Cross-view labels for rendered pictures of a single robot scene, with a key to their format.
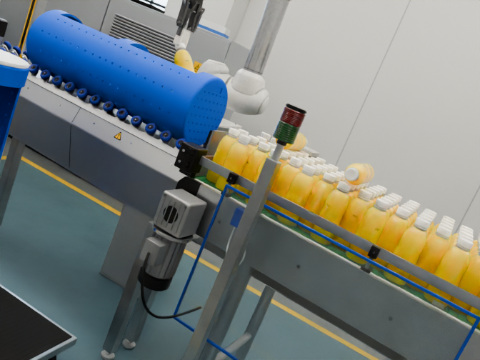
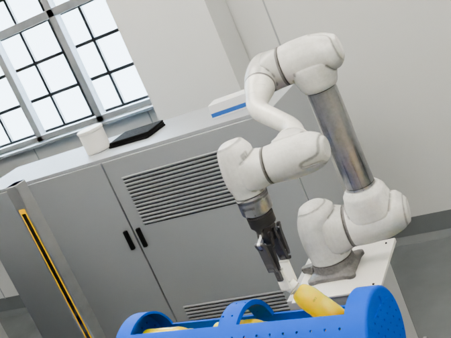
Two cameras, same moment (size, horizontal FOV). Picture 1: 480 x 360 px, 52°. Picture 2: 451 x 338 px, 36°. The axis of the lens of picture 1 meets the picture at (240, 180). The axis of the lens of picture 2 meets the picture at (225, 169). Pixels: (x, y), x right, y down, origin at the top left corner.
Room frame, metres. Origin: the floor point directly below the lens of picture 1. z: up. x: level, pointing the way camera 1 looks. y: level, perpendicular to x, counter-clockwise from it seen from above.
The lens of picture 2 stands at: (0.18, 0.13, 2.16)
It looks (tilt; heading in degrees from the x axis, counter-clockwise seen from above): 15 degrees down; 11
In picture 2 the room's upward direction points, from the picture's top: 23 degrees counter-clockwise
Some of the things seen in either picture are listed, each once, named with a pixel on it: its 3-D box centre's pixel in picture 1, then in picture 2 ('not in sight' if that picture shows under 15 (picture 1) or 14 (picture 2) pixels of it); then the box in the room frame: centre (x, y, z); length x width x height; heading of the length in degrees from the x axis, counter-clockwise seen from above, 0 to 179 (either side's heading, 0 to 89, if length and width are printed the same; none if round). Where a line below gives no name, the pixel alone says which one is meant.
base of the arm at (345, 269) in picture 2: not in sight; (329, 263); (2.54, 0.35, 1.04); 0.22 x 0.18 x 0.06; 71
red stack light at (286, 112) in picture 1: (292, 116); not in sight; (1.36, -0.07, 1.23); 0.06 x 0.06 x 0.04
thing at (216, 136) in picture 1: (212, 145); not in sight; (1.84, 0.15, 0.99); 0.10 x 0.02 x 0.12; 157
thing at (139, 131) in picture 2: (143, 5); (136, 134); (4.08, 1.26, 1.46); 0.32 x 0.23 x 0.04; 71
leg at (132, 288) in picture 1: (131, 291); not in sight; (1.80, 0.23, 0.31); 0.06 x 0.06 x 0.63; 67
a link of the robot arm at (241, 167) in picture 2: not in sight; (243, 165); (1.96, 0.41, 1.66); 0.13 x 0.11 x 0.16; 79
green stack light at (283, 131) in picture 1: (286, 131); not in sight; (1.36, -0.07, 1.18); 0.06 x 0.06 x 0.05
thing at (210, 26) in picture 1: (212, 28); (233, 102); (3.79, 0.62, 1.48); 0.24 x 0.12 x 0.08; 79
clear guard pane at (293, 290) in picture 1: (305, 317); not in sight; (1.35, -0.33, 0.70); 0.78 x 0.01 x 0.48; 67
